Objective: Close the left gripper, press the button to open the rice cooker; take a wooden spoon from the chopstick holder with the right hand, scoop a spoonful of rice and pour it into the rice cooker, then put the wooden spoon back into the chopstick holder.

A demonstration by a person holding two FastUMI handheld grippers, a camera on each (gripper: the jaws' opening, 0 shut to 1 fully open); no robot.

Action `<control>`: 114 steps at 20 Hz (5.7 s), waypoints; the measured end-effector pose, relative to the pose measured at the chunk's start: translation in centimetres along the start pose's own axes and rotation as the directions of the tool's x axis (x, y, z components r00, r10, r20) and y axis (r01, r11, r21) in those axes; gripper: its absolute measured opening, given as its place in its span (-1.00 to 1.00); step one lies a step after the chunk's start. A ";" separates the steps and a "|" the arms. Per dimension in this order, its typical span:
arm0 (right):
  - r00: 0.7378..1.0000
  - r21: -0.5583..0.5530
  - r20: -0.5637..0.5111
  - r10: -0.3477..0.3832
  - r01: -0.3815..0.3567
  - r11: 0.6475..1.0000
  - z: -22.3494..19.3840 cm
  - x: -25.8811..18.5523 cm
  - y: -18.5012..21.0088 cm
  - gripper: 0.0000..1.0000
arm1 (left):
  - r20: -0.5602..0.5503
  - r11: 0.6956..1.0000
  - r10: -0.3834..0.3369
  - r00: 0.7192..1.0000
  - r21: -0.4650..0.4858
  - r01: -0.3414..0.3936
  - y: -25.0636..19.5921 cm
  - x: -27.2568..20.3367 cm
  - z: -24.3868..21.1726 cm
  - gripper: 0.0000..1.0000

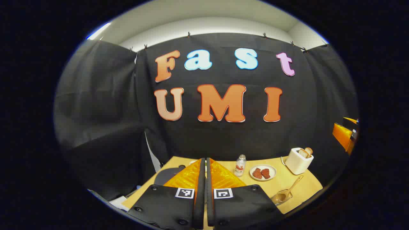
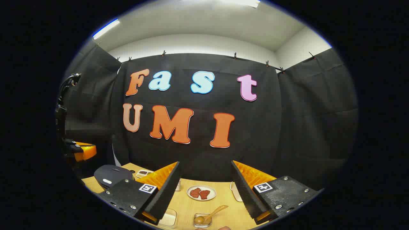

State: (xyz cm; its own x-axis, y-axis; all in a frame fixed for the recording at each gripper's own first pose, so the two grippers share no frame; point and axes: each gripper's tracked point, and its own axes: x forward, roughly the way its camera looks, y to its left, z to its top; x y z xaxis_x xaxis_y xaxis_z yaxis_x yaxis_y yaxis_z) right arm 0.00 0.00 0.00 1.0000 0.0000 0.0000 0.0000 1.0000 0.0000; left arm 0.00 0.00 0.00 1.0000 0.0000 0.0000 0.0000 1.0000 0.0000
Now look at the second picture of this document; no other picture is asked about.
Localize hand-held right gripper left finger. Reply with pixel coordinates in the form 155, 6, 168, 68
97, 161, 182, 226

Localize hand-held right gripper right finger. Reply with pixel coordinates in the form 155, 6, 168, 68
231, 160, 324, 225

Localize white rice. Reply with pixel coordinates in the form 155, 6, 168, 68
160, 212, 176, 226

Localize dark grey rice cooker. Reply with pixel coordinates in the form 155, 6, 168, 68
94, 165, 135, 192

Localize wooden spoon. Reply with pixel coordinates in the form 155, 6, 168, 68
194, 205, 229, 225

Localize metal wire chopstick holder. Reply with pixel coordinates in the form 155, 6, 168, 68
193, 213, 212, 228

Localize white toaster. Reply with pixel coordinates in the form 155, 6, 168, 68
230, 181, 243, 202

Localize white oval plate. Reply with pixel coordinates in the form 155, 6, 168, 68
187, 185, 217, 202

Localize long ceiling light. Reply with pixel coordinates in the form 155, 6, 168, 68
220, 0, 261, 8
93, 19, 120, 40

